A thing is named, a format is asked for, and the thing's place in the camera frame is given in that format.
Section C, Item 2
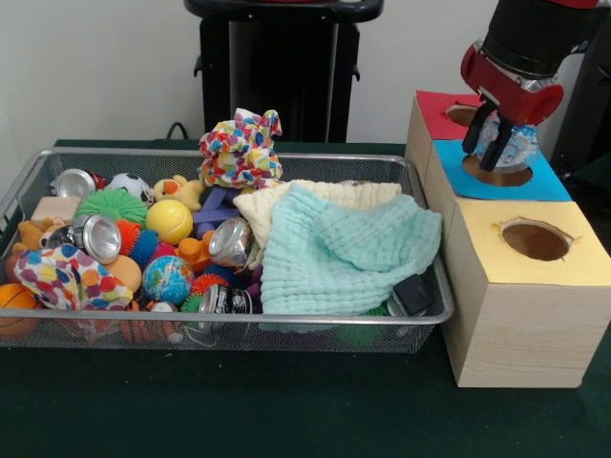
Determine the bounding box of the crumpled polka dot cloth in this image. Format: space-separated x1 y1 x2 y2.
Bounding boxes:
13 242 135 311

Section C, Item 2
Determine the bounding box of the yellow ball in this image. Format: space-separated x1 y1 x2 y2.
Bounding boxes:
145 198 195 244

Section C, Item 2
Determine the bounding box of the silver can with red print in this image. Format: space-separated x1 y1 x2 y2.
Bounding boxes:
50 167 96 199

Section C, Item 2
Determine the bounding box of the neighbouring green covered table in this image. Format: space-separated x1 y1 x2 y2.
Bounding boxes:
561 152 611 211

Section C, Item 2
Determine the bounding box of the wooden box with three holes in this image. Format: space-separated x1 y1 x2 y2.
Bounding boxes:
404 89 611 389

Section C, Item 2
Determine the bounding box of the cream waffle cloth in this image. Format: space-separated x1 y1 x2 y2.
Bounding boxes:
232 179 403 239

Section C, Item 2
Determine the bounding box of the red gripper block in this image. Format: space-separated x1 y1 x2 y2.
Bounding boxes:
460 40 565 172

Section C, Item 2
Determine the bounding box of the large green fuzzy ball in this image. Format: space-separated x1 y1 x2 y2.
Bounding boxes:
74 186 149 225

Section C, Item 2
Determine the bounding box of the crushed silver can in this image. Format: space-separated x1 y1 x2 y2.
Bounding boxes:
66 214 124 264
207 218 254 268

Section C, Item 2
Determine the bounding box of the black furniture panel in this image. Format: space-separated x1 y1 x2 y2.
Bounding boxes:
549 28 611 177

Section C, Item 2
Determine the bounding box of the blue globe ball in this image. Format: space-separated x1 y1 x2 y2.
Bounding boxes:
141 255 196 306

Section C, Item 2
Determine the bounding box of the shallow clear mesh bin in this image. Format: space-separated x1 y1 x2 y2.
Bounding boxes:
0 146 454 355

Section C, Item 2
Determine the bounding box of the mint green waffle cloth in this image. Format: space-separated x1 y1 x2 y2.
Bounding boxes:
260 183 444 316

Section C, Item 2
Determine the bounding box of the dark green tablecloth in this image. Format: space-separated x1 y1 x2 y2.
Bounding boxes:
0 137 611 458

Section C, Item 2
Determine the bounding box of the knotted polka dot cloth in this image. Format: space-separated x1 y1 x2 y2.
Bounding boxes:
198 108 285 190

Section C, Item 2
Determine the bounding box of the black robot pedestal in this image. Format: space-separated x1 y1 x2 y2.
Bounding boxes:
182 0 386 143

